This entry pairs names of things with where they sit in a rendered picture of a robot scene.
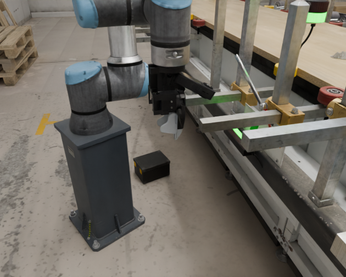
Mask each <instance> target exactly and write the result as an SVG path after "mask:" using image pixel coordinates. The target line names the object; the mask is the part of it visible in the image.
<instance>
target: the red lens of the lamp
mask: <svg viewBox="0 0 346 277"><path fill-rule="evenodd" d="M306 2H307V3H308V4H309V5H310V8H309V12H327V10H328V5H329V1H328V2H308V1H306Z"/></svg>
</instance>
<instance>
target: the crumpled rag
mask: <svg viewBox="0 0 346 277"><path fill-rule="evenodd" d="M330 57H332V58H341V59H346V52H344V51H342V52H340V53H339V52H337V53H335V54H334V55H333V56H330Z"/></svg>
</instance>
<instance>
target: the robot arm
mask: <svg viewBox="0 0 346 277"><path fill-rule="evenodd" d="M191 3H192V0H72V4H73V8H74V12H75V15H76V20H77V22H78V24H79V25H80V26H81V27H82V28H92V29H95V28H97V27H107V28H108V37H109V45H110V54H111V55H110V57H109V58H108V59H107V66H106V67H102V65H101V64H100V62H96V61H85V62H79V63H75V64H73V65H71V66H69V67H68V68H66V70H65V83H66V88H67V92H68V97H69V102H70V108H71V116H70V121H69V126H70V130H71V131H72V132H73V133H75V134H77V135H84V136H90V135H97V134H101V133H103V132H106V131H107V130H109V129H110V128H111V127H112V126H113V118H112V116H111V114H110V113H109V111H108V109H107V105H106V102H113V101H120V100H125V99H133V98H139V97H143V96H146V95H147V94H148V99H149V104H153V109H152V111H153V113H154V115H159V114H161V115H164V116H163V117H161V118H160V119H158V120H157V124H158V126H160V131H161V132H163V133H169V134H173V135H174V139H175V140H177V139H178V137H179V136H180V134H181V132H182V129H183V126H184V123H185V107H186V95H185V92H184V91H185V88H187V89H189V90H191V91H193V92H195V93H197V94H199V96H201V97H203V98H205V99H208V100H211V99H212V98H213V96H214V94H215V93H216V92H215V91H214V90H213V87H212V86H210V85H209V84H207V83H205V82H204V83H203V82H201V81H199V80H197V79H195V78H193V77H191V76H189V75H188V74H186V73H184V72H183V71H184V70H185V65H186V64H187V63H189V52H190V31H191ZM148 24H150V47H151V62H152V63H153V64H148V65H147V63H145V62H143V60H142V57H140V56H139V55H138V53H137V44H136V32H135V25H148ZM150 92H151V94H152V99H150Z"/></svg>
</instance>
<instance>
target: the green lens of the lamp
mask: <svg viewBox="0 0 346 277"><path fill-rule="evenodd" d="M326 14H327V12H326V13H308V17H307V20H306V22H309V23H322V22H325V18H326Z"/></svg>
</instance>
